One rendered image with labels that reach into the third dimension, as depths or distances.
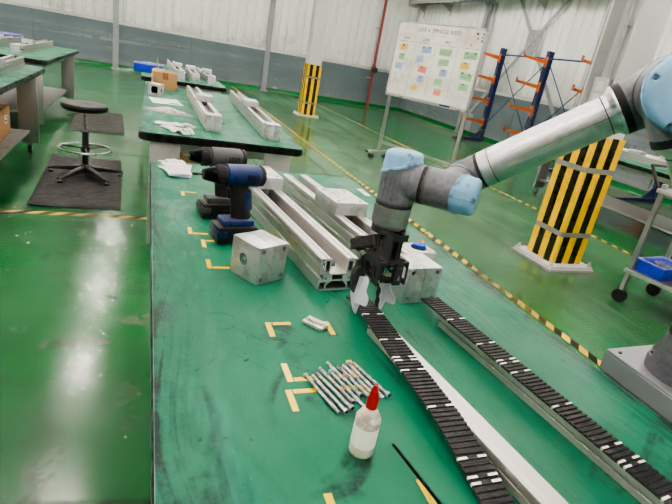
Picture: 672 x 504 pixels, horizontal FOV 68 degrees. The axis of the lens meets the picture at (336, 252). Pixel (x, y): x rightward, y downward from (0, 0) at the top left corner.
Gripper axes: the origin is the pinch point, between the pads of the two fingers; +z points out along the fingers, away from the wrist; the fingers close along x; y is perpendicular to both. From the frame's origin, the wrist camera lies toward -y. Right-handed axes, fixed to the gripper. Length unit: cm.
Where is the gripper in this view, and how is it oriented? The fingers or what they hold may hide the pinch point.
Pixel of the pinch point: (366, 305)
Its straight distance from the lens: 111.9
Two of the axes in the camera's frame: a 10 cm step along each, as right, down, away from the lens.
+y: 4.2, 4.0, -8.2
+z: -1.7, 9.2, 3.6
